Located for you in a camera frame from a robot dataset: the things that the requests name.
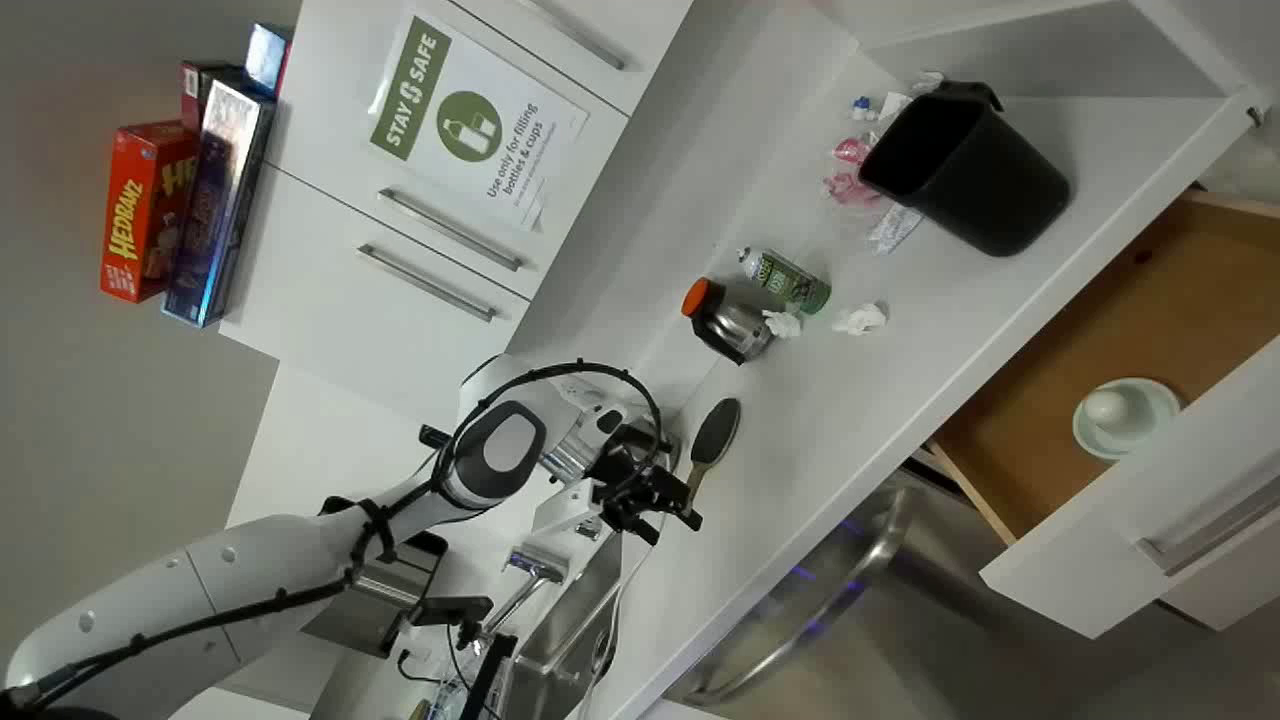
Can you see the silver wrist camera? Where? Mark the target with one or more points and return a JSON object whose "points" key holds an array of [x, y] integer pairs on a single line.
{"points": [[577, 443]]}

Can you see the green bottle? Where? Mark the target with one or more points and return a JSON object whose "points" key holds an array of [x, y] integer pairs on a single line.
{"points": [[789, 282]]}

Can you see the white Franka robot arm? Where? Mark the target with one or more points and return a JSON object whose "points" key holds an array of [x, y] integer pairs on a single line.
{"points": [[255, 572]]}

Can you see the stay safe paper sign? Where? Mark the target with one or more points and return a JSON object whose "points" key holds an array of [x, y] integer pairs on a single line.
{"points": [[473, 124]]}

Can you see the pale green bowl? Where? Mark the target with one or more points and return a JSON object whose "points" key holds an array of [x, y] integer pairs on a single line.
{"points": [[1124, 416]]}

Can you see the white tissue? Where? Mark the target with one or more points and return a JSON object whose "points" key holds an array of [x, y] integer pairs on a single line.
{"points": [[860, 320]]}

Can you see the blue purple board game box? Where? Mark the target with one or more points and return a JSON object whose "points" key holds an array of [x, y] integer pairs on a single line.
{"points": [[214, 202]]}

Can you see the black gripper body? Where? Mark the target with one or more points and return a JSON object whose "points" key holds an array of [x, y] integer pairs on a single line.
{"points": [[624, 459]]}

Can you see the white paper packet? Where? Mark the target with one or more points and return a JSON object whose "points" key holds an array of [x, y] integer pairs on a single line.
{"points": [[899, 230]]}

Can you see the white drawer with wooden inside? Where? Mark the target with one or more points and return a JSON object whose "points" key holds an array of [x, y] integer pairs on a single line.
{"points": [[1162, 320]]}

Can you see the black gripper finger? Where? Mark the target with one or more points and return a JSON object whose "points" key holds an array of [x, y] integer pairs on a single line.
{"points": [[624, 512], [675, 504]]}

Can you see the white and blue wrapper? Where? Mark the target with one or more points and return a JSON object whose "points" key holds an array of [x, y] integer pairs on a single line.
{"points": [[881, 106]]}

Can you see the red board game box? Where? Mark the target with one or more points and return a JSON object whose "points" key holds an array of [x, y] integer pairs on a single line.
{"points": [[136, 208]]}

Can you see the pink printed plastic wrapper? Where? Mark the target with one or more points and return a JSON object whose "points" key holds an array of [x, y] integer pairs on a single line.
{"points": [[851, 172]]}

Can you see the jar with orange lid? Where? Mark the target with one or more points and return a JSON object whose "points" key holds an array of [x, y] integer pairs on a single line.
{"points": [[724, 320]]}

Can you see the small blue box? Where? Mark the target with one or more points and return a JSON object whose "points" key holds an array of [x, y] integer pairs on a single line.
{"points": [[266, 59]]}

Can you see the black plastic trash bin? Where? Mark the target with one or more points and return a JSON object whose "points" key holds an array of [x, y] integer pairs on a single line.
{"points": [[967, 167]]}

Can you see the white wall cabinet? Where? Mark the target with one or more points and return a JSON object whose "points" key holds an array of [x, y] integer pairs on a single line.
{"points": [[402, 202]]}

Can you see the grey robot mounting stand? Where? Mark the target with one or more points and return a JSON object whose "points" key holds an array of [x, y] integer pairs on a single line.
{"points": [[546, 626]]}

